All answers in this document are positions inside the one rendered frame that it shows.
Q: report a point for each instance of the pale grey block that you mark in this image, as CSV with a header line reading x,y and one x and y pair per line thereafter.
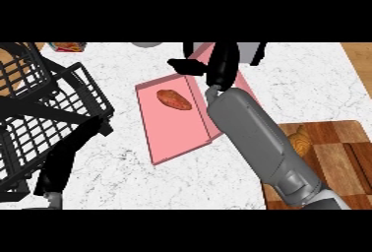
x,y
246,51

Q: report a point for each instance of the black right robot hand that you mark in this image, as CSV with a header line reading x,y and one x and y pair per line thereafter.
x,y
224,67

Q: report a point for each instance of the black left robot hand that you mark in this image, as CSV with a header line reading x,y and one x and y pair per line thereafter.
x,y
63,157

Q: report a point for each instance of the red and orange packet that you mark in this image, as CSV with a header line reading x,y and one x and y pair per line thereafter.
x,y
70,46

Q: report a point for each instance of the brown wooden cutting board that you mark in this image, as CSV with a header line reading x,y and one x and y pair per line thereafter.
x,y
334,157

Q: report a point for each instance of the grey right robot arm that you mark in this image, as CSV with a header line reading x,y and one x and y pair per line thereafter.
x,y
258,141

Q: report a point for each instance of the reddish brown sweet potato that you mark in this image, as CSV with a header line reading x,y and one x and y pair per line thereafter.
x,y
174,99

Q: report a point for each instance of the pink cardboard box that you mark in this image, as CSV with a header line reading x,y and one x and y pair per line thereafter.
x,y
175,131

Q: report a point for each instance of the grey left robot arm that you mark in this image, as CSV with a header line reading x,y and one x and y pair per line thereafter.
x,y
54,201

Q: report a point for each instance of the grey round bowl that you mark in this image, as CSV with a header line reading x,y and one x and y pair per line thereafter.
x,y
147,44

